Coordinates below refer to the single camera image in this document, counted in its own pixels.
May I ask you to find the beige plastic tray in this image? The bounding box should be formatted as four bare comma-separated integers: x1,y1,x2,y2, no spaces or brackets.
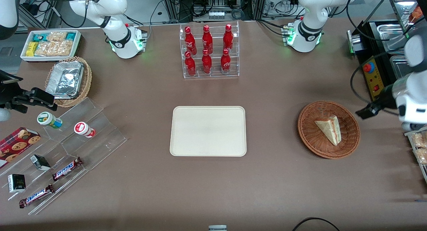
169,106,247,157

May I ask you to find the red cola bottle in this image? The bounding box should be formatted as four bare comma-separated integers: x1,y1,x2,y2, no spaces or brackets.
185,51,196,77
223,24,234,53
184,26,196,55
202,49,212,75
221,48,231,74
202,25,213,55

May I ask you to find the clear acrylic stepped display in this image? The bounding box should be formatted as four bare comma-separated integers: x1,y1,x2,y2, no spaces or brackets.
0,97,128,216

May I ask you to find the green lid yogurt cup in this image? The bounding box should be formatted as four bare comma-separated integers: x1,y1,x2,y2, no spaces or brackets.
37,112,63,129

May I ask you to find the white wire snack tray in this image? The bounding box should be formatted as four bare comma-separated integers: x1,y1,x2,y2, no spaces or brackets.
404,126,427,190

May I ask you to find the wrapped triangle sandwich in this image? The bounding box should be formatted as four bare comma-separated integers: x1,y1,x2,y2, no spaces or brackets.
315,115,342,146

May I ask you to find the black fryer machine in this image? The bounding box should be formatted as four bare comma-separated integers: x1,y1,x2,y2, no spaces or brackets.
354,19,406,102

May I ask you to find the silver metal block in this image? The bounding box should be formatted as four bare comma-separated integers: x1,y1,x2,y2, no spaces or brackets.
346,30,363,54

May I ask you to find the brown round wicker basket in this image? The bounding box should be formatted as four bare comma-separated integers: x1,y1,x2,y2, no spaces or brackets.
298,101,361,159

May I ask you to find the white power strip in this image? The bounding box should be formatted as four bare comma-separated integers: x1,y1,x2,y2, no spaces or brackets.
208,10,231,21

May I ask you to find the aluminium foil container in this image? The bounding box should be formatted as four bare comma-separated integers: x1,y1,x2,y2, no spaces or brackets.
46,61,84,99

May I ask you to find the red plaid cookie box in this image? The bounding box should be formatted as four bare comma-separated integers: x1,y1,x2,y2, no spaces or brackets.
0,127,41,169

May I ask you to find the stainless steel pan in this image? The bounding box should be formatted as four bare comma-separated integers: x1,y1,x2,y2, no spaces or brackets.
389,0,421,34
376,23,408,54
389,54,417,79

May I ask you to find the red lid yogurt cup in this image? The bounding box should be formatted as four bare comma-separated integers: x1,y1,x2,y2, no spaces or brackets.
74,122,96,138

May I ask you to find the clear acrylic bottle rack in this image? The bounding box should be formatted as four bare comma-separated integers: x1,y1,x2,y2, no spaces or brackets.
179,21,240,79

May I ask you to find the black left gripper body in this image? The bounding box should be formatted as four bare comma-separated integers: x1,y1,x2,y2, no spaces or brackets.
375,84,399,110

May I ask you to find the white rectangular snack bin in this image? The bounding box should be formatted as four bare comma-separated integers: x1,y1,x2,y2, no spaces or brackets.
20,30,82,62

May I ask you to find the clear cracker bag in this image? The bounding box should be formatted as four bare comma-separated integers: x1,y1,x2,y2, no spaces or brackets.
47,31,67,42
34,40,74,57

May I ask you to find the small black carton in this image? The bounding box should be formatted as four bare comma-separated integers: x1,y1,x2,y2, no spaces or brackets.
7,174,26,193
30,154,51,171

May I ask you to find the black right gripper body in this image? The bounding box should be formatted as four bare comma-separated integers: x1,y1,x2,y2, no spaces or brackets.
0,70,33,107

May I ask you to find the clear fried snack bag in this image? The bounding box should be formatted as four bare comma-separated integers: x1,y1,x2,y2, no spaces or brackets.
414,148,427,165
410,132,427,149

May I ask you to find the Snickers chocolate bar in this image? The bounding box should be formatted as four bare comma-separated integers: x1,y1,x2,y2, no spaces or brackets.
19,184,55,209
52,157,83,182

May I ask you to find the light tan wicker basket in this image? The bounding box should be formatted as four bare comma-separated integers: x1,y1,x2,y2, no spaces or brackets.
45,56,92,108

